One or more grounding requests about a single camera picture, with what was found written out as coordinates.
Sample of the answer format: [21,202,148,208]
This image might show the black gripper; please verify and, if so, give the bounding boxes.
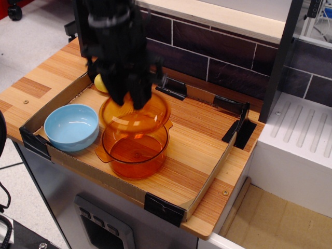
[84,15,165,109]

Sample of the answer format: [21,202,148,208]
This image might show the orange transparent pot lid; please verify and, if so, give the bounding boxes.
[99,93,171,133]

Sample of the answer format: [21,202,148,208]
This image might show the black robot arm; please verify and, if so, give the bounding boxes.
[73,1,164,110]

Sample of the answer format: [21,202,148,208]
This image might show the orange transparent pot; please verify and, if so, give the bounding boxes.
[95,119,173,179]

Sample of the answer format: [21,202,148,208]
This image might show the yellow plastic potato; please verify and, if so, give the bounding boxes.
[94,74,108,93]

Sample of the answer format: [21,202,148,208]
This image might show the light blue bowl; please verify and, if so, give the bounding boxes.
[44,104,99,152]

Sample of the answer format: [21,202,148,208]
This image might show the cardboard fence with black tape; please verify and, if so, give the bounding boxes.
[19,52,257,228]

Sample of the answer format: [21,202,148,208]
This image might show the black caster wheel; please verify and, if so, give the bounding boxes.
[7,0,23,21]

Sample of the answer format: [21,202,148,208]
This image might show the grey oven control panel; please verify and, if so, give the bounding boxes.
[74,195,136,249]

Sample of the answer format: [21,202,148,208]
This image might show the light wooden shelf board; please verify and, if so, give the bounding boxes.
[136,0,285,44]

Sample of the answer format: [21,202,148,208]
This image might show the white drainer sink unit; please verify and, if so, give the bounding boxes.
[248,93,331,217]

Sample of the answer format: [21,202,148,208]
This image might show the black cable bundle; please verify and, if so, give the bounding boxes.
[0,110,13,249]

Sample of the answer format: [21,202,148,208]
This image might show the dark upright shelf post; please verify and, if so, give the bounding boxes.
[258,1,303,123]

